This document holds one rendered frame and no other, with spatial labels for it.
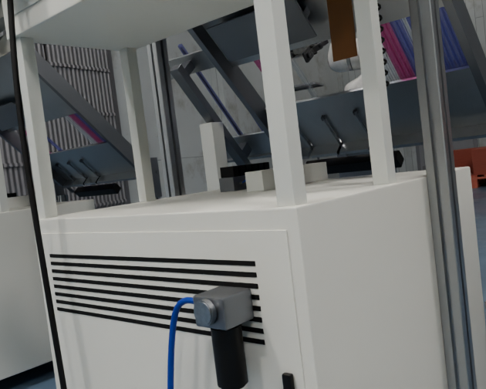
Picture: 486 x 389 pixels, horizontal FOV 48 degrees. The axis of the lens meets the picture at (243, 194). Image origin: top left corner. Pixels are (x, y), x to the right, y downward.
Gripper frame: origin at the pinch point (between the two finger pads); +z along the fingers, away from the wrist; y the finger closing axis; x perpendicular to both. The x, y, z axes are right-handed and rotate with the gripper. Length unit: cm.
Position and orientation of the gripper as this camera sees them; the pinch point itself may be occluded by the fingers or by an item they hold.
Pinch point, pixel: (292, 59)
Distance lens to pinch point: 160.6
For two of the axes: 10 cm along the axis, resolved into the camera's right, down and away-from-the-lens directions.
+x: 4.7, 7.5, 4.6
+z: -4.8, 6.6, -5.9
